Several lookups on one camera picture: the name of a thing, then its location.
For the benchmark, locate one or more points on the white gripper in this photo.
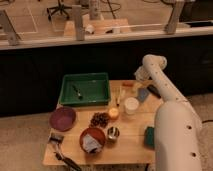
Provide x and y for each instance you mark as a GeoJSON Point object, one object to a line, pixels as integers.
{"type": "Point", "coordinates": [136, 86]}

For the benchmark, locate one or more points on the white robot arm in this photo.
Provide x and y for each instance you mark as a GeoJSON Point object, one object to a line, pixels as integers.
{"type": "Point", "coordinates": [176, 123]}

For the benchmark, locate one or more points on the white plastic cup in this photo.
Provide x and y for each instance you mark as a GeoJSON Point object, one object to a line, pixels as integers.
{"type": "Point", "coordinates": [131, 105]}

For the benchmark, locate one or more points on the small metal cup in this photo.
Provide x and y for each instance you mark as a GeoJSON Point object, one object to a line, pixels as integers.
{"type": "Point", "coordinates": [113, 133]}

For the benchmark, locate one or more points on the orange fruit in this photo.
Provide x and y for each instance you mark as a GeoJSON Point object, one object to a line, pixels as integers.
{"type": "Point", "coordinates": [113, 113]}

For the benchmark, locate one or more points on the green plastic tray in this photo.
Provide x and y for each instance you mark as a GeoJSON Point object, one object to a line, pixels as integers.
{"type": "Point", "coordinates": [94, 87]}

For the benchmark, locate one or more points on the green sponge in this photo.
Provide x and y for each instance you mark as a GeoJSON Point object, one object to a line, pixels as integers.
{"type": "Point", "coordinates": [149, 137]}

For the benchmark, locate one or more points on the bunch of dark grapes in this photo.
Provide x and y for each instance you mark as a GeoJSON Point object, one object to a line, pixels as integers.
{"type": "Point", "coordinates": [99, 120]}

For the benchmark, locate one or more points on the small tool in tray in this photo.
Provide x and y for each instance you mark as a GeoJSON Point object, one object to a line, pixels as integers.
{"type": "Point", "coordinates": [80, 97]}

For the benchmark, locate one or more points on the red brown bowl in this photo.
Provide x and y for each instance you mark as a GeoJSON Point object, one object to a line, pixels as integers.
{"type": "Point", "coordinates": [96, 133]}

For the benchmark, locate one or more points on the grey blue cloth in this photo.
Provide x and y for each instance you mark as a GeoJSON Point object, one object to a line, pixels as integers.
{"type": "Point", "coordinates": [91, 145]}

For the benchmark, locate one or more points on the purple plate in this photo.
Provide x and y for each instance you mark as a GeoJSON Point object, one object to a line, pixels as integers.
{"type": "Point", "coordinates": [63, 118]}

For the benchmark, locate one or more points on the black office chair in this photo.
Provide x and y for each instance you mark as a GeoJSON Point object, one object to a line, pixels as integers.
{"type": "Point", "coordinates": [60, 7]}

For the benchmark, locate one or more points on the yellow handled utensil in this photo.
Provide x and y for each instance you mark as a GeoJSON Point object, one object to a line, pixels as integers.
{"type": "Point", "coordinates": [119, 96]}

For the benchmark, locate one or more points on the black handled brush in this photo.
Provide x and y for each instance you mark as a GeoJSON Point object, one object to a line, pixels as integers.
{"type": "Point", "coordinates": [56, 141]}

